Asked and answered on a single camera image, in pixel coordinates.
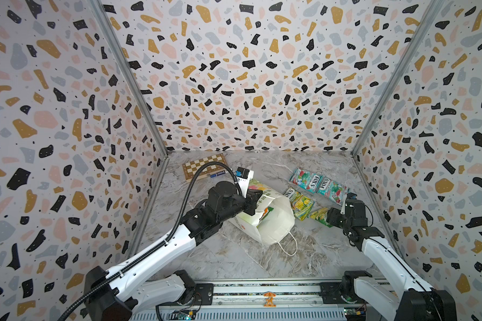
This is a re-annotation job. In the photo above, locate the teal Fox's candy packet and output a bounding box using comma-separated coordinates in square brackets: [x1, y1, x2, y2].
[317, 177, 349, 205]
[290, 167, 323, 193]

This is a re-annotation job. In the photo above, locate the green yellow Fox's candy packet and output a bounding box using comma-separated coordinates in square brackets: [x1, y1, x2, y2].
[284, 188, 315, 221]

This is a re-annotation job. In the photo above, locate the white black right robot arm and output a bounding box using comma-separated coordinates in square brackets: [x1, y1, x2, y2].
[326, 193, 457, 320]

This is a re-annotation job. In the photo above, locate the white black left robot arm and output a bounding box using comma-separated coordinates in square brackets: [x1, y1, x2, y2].
[84, 181, 263, 320]

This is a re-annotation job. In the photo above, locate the green Fox's packet in bag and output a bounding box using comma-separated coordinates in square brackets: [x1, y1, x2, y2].
[260, 207, 274, 222]

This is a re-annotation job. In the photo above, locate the blue white marker pen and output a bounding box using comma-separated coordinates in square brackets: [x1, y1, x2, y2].
[210, 170, 226, 178]

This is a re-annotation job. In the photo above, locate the wooden chessboard box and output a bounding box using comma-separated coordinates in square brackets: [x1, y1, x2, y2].
[181, 153, 229, 181]

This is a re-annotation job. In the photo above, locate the circuit board right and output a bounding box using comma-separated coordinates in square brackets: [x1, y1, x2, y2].
[344, 308, 367, 321]

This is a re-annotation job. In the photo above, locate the green circuit board left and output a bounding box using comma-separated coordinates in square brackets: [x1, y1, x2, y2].
[169, 309, 197, 320]

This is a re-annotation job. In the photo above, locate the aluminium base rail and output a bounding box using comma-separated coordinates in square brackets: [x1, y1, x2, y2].
[132, 279, 384, 320]

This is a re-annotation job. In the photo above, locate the orange figurine on rail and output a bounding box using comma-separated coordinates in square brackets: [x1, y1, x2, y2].
[263, 292, 277, 308]

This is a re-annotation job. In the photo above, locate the black corrugated cable conduit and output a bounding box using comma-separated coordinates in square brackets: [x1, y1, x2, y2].
[58, 161, 242, 321]

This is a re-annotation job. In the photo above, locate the aluminium corner post left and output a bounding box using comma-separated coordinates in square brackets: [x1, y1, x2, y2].
[86, 0, 170, 156]

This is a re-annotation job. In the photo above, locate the aluminium corner post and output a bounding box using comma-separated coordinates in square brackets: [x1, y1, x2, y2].
[86, 0, 170, 156]
[351, 0, 447, 156]

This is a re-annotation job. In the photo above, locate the aluminium corner post right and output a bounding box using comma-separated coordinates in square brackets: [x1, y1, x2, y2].
[351, 0, 447, 156]

